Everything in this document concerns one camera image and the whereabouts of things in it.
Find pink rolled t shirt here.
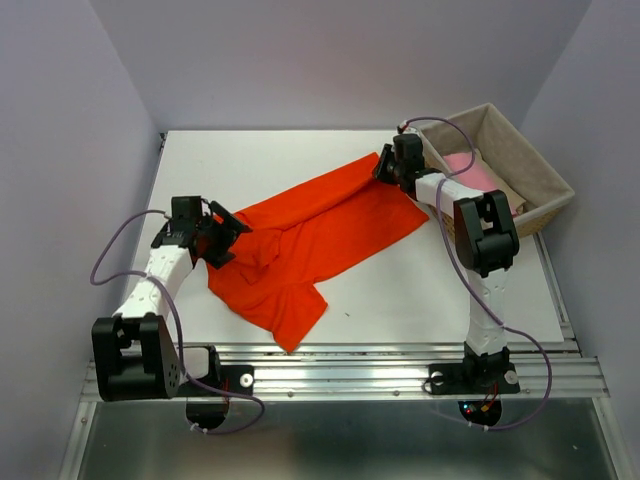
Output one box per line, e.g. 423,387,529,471
443,149,499,192

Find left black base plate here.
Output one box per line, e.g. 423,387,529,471
177,364,255,397

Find aluminium mounting rail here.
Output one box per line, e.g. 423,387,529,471
82,342,611,401

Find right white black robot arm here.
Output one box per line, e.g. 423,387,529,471
373,134,520,396

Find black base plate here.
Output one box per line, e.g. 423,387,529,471
423,363,521,397
177,364,255,397

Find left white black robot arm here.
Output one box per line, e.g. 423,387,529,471
91,196,251,401

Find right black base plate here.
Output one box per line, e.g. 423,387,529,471
423,363,521,397

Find beige rolled t shirt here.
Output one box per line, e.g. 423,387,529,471
473,149,526,217

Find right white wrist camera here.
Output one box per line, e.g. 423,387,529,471
396,122,418,135

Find wicker basket with liner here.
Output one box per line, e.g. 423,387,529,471
409,103,575,238

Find orange t shirt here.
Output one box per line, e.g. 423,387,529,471
207,153,429,352

